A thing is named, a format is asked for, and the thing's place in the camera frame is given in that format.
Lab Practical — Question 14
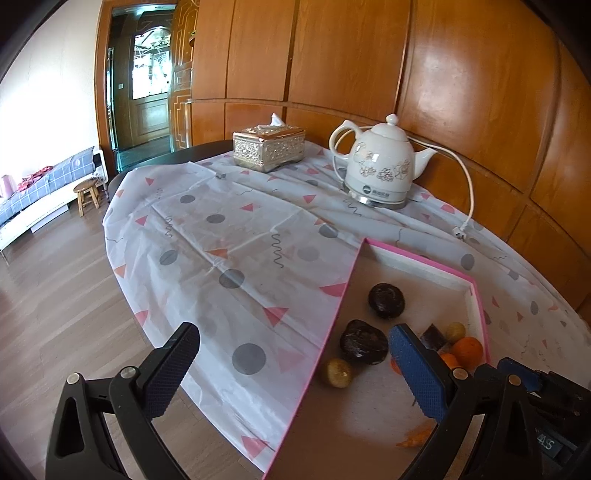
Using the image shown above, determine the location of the orange peel piece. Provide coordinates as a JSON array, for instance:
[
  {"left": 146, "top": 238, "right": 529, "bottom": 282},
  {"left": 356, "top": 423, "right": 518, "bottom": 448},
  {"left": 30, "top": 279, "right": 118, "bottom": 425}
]
[{"left": 396, "top": 427, "right": 435, "bottom": 448}]

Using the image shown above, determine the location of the wooden door with glass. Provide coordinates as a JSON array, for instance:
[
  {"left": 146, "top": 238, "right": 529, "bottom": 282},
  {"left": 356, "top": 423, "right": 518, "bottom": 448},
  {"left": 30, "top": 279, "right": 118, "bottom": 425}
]
[{"left": 124, "top": 25, "right": 172, "bottom": 148}]

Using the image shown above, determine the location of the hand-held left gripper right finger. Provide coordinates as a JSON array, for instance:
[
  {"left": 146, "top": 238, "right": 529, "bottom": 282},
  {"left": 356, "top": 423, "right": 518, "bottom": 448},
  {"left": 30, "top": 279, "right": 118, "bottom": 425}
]
[{"left": 388, "top": 323, "right": 543, "bottom": 480}]

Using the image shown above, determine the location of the gold ornate tissue box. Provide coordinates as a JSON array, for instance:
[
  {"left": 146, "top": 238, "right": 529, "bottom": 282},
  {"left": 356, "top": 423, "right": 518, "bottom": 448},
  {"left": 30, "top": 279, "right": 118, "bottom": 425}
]
[{"left": 232, "top": 126, "right": 306, "bottom": 173}]

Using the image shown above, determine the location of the patterned white tablecloth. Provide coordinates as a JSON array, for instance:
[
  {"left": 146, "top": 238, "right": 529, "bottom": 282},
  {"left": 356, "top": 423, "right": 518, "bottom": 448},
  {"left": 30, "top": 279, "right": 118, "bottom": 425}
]
[{"left": 102, "top": 141, "right": 591, "bottom": 472}]

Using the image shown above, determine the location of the red cloth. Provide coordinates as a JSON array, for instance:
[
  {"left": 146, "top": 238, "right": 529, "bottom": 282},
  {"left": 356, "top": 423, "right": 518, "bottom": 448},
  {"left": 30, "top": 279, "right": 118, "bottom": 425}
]
[{"left": 18, "top": 166, "right": 52, "bottom": 190}]

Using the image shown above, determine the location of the pink cardboard box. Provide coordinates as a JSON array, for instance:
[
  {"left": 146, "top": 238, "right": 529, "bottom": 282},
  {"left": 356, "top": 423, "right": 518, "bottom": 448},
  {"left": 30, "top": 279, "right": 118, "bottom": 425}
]
[{"left": 261, "top": 237, "right": 490, "bottom": 480}]

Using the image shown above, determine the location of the small wooden stool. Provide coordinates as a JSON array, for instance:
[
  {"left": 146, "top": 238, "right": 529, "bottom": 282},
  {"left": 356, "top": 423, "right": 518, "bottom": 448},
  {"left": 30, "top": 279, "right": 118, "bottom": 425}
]
[{"left": 74, "top": 180, "right": 101, "bottom": 217}]

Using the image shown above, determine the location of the blue checked sofa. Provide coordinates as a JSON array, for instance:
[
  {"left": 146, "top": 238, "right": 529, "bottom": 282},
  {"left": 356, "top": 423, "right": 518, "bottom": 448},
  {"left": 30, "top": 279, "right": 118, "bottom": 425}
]
[{"left": 0, "top": 147, "right": 109, "bottom": 252}]

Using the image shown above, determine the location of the dark cut fruit piece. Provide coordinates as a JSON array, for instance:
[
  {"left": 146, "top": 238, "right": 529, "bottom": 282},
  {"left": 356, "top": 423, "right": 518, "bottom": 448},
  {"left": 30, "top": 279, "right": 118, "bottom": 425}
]
[{"left": 419, "top": 324, "right": 448, "bottom": 354}]

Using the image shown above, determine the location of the carved wooden door leaf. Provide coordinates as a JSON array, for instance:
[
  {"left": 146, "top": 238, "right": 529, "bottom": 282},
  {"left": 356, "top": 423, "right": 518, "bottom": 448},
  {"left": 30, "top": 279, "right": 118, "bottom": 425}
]
[{"left": 171, "top": 0, "right": 199, "bottom": 148}]

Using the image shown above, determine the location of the white ceramic electric kettle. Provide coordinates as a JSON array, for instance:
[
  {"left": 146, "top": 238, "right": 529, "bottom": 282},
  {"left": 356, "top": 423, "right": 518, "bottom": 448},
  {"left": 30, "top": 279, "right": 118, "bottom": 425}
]
[{"left": 329, "top": 113, "right": 438, "bottom": 201}]

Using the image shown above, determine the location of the white power cord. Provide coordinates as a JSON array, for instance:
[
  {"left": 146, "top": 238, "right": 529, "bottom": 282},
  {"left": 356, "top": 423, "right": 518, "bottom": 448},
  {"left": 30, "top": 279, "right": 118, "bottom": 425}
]
[{"left": 406, "top": 136, "right": 476, "bottom": 241}]

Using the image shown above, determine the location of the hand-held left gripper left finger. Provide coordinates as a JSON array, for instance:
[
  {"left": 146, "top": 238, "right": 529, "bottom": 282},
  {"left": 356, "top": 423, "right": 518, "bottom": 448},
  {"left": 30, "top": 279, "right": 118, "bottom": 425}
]
[{"left": 45, "top": 322, "right": 201, "bottom": 480}]

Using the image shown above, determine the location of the dark round fruit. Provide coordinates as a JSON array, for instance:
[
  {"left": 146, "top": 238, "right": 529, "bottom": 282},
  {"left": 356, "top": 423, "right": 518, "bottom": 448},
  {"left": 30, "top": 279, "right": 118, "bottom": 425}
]
[
  {"left": 368, "top": 282, "right": 406, "bottom": 319},
  {"left": 340, "top": 319, "right": 389, "bottom": 365}
]

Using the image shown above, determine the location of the silver kettle base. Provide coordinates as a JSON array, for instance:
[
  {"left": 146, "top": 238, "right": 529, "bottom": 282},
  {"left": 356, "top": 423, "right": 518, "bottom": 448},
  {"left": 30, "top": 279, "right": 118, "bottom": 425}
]
[{"left": 342, "top": 182, "right": 409, "bottom": 209}]

